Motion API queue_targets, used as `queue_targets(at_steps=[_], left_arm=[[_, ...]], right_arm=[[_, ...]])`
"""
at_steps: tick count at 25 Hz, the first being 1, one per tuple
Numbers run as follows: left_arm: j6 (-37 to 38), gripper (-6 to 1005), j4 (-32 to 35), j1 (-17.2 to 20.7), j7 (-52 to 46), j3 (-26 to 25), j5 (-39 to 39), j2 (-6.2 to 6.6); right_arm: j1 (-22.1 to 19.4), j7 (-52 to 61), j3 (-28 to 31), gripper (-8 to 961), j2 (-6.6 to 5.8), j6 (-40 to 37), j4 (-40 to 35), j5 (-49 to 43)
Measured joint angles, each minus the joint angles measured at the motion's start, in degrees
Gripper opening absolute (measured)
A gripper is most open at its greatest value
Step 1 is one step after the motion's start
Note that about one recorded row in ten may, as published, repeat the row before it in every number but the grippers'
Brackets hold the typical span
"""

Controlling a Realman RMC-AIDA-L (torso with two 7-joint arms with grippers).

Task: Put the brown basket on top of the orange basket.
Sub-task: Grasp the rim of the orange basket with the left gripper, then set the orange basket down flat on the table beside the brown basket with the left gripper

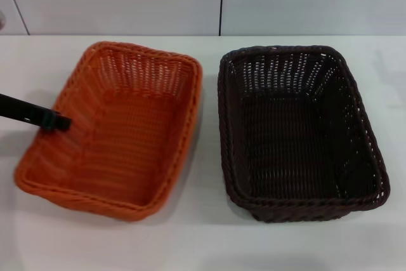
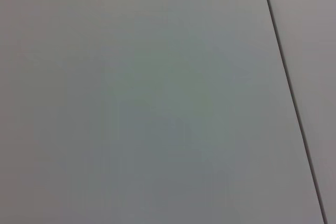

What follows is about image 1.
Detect orange woven plastic basket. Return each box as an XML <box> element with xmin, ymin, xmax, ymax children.
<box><xmin>13</xmin><ymin>41</ymin><xmax>204</xmax><ymax>223</ymax></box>

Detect dark brown woven plastic basket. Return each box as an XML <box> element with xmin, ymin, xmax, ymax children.
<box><xmin>217</xmin><ymin>44</ymin><xmax>391</xmax><ymax>223</ymax></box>

